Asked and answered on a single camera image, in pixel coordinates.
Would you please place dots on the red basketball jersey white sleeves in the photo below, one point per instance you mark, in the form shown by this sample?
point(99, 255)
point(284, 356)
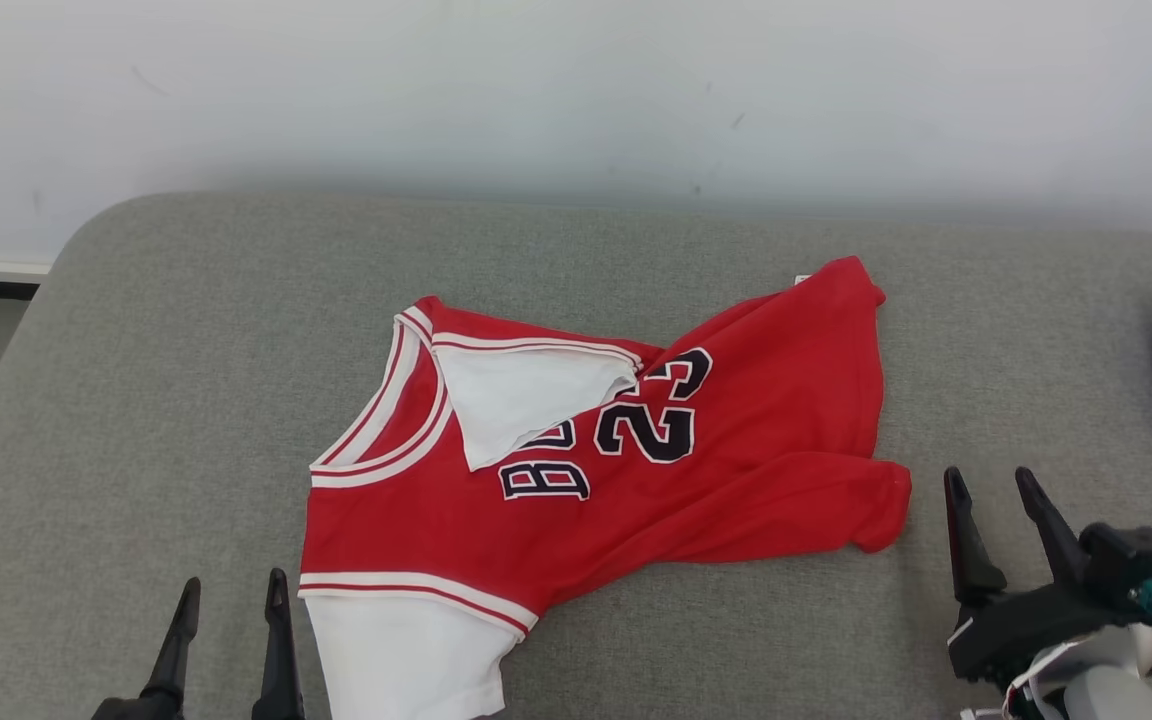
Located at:
point(736, 480)

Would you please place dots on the grey fabric sofa seat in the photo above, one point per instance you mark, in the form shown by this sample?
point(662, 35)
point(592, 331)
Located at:
point(186, 400)

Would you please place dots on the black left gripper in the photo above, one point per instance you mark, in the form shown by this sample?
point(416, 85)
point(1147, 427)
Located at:
point(136, 708)

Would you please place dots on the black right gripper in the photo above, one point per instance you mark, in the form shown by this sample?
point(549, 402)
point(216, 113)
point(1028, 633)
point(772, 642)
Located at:
point(1026, 630)

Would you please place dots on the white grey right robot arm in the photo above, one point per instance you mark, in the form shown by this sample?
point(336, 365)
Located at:
point(1096, 685)

